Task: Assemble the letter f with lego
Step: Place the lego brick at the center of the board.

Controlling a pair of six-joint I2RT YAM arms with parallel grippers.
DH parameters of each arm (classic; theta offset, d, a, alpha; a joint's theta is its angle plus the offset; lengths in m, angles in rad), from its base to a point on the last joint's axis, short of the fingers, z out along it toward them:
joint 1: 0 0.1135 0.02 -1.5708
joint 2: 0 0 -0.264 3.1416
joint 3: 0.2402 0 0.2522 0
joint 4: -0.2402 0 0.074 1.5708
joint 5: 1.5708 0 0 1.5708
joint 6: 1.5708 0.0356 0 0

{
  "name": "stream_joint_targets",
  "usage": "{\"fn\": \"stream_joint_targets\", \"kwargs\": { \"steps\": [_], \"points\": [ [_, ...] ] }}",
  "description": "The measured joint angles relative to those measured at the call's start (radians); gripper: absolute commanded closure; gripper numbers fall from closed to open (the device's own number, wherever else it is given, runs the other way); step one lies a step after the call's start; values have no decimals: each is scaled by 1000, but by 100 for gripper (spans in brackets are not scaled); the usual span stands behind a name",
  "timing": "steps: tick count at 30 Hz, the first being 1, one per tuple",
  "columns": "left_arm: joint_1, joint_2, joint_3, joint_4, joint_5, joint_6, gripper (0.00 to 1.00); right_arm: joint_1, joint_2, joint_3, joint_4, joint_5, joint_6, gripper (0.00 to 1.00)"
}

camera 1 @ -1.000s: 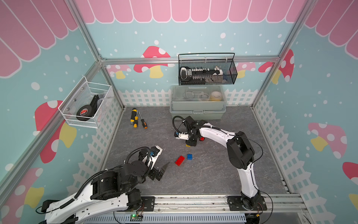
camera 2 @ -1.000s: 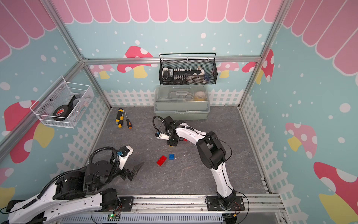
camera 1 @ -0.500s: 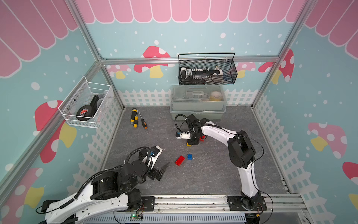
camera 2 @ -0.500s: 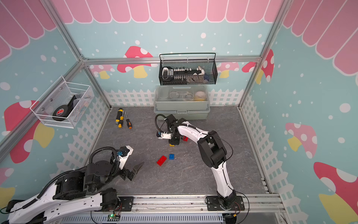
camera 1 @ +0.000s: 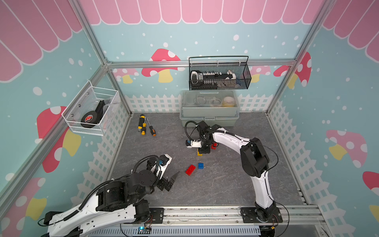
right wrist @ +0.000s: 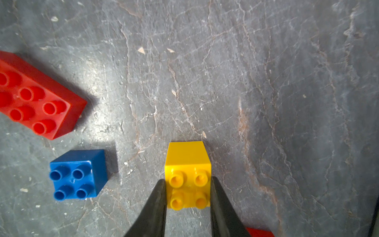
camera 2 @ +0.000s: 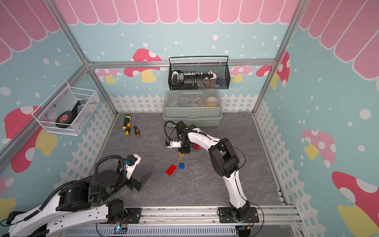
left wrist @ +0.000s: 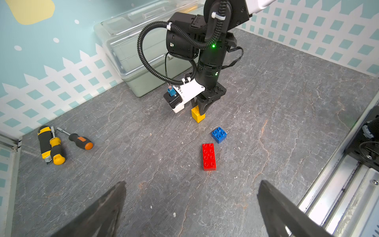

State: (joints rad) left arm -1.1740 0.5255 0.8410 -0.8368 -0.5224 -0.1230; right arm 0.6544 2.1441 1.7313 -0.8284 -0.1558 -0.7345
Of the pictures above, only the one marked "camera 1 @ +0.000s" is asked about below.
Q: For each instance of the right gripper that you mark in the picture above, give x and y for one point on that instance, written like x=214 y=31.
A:
x=202 y=151

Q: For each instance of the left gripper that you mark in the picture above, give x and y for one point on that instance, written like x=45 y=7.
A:
x=163 y=183

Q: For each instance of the red 2x4 lego brick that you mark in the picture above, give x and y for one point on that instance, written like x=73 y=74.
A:
x=190 y=170
x=214 y=146

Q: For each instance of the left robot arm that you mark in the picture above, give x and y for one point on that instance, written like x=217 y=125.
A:
x=116 y=201

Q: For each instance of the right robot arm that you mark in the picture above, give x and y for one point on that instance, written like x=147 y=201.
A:
x=254 y=161

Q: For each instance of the green translucent plastic toolbox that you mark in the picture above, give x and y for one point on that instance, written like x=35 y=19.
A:
x=207 y=106

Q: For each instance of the orange black small screwdriver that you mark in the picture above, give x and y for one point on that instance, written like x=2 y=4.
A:
x=152 y=130

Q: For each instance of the white tape roll in toolbox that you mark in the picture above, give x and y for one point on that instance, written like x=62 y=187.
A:
x=229 y=102

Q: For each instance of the small green circuit board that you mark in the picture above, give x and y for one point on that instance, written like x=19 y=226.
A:
x=144 y=230

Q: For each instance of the yellow black ratchet screwdriver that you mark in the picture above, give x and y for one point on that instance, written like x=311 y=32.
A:
x=142 y=124

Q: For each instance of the socket bit set holder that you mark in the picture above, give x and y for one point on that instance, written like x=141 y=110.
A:
x=212 y=79

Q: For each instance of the black tape roll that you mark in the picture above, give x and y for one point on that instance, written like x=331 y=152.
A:
x=92 y=118

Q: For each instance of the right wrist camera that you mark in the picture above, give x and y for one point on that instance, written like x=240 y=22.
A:
x=193 y=144

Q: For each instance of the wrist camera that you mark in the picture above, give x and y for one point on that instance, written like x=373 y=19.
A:
x=161 y=166
x=193 y=144

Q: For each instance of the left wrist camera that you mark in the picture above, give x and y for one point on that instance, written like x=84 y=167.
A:
x=161 y=166

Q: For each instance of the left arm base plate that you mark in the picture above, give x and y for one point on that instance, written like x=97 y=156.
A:
x=156 y=216

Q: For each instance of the black wire mesh basket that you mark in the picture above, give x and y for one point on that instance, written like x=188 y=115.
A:
x=237 y=65

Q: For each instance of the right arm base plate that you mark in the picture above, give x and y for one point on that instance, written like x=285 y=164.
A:
x=259 y=215

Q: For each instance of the clear wall-mounted bin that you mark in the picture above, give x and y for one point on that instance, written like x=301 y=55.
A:
x=87 y=101

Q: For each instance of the aluminium front rail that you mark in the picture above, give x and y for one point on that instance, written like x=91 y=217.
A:
x=219 y=215

